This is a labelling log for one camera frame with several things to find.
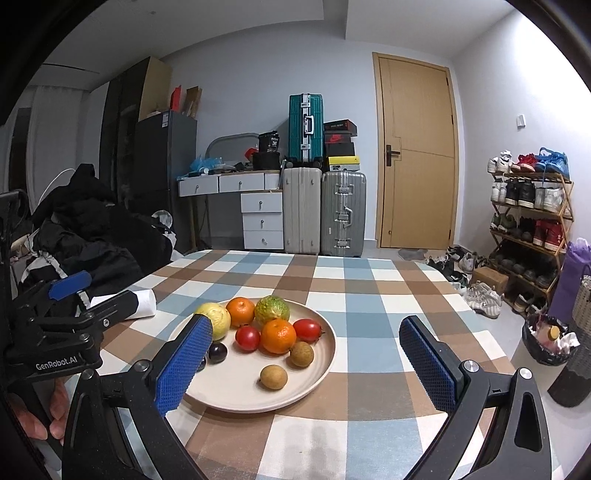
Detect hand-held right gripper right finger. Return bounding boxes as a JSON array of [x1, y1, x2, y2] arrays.
[[399, 316, 553, 480]]

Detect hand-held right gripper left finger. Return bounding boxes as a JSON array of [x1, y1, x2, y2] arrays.
[[62, 315, 214, 480]]

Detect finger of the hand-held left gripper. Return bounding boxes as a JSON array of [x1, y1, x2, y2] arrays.
[[38, 291, 140, 339], [20, 270, 94, 311]]

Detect yellow round fruit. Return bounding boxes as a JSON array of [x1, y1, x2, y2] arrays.
[[195, 302, 232, 337]]

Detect beige round plate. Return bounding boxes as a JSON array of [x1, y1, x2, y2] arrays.
[[168, 299, 338, 414]]

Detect green bumpy fruit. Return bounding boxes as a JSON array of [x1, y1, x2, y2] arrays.
[[255, 295, 291, 326]]

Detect person's left hand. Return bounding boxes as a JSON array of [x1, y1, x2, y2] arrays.
[[9, 379, 71, 443]]

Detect white paper roll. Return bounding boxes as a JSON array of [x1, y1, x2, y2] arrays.
[[90, 288, 158, 321]]

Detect pile of black clothes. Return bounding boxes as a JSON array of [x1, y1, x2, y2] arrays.
[[14, 164, 178, 315]]

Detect red tomato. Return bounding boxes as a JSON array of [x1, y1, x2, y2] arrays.
[[235, 324, 262, 352], [293, 318, 323, 343]]

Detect checked tablecloth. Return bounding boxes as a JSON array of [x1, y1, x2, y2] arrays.
[[99, 249, 518, 480]]

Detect orange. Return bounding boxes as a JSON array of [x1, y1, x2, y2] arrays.
[[226, 298, 256, 328], [260, 318, 297, 355]]

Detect scattered shoes on floor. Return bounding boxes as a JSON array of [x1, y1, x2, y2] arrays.
[[427, 244, 536, 319]]

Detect brown longan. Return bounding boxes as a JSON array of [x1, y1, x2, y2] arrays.
[[289, 340, 315, 368], [259, 364, 289, 392]]

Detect white and black garment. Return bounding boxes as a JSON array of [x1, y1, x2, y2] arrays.
[[152, 210, 178, 250]]

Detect brown cardboard box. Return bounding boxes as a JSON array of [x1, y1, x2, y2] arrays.
[[471, 267, 509, 295]]

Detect black trash bin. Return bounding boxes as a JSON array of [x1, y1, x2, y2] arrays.
[[522, 314, 581, 367]]

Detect dark grey felt bin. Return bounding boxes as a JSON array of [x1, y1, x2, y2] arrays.
[[547, 342, 591, 408]]

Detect dark refrigerator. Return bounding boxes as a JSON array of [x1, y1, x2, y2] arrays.
[[134, 110, 198, 254]]

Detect white curtain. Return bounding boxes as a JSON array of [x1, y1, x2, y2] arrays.
[[28, 85, 112, 204]]

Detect white desk with drawers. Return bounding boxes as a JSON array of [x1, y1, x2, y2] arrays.
[[178, 170, 284, 252]]

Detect purple bag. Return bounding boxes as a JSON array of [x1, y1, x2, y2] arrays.
[[551, 237, 591, 324]]

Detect tall dark wardrobe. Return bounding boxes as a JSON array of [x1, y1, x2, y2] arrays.
[[99, 56, 172, 217]]

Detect woven basket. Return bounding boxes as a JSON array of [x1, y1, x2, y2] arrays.
[[571, 275, 591, 330]]

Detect blue plastic bag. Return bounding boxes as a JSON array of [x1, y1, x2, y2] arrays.
[[190, 156, 225, 174]]

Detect grey suitcase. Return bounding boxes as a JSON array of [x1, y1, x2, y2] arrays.
[[321, 171, 368, 258]]

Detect beige suitcase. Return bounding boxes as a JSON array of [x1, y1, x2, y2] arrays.
[[281, 167, 322, 254]]

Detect rows of shoes on rack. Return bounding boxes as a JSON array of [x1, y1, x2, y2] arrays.
[[488, 147, 573, 296]]

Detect grey rounded mirror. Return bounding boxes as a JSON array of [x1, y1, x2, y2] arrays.
[[205, 133, 260, 162]]

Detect wooden shoe rack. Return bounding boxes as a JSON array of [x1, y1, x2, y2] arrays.
[[489, 171, 575, 305]]

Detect yellow and white shoe box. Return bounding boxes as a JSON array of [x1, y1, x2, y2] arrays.
[[327, 155, 362, 174]]

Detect wooden door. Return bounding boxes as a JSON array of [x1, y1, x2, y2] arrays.
[[372, 52, 460, 250]]

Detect teal suitcase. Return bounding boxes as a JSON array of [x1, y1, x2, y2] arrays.
[[288, 93, 324, 162]]

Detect white cable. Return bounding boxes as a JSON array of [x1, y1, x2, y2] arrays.
[[39, 167, 75, 205]]

